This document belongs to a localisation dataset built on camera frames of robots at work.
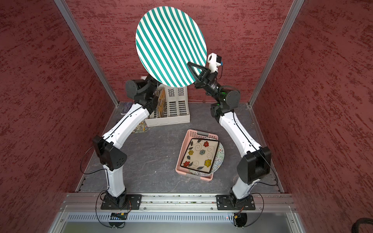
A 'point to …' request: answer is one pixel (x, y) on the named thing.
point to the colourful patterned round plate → (218, 158)
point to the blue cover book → (125, 107)
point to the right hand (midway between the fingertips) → (185, 69)
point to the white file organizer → (177, 108)
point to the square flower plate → (200, 155)
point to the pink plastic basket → (190, 135)
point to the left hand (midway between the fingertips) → (174, 52)
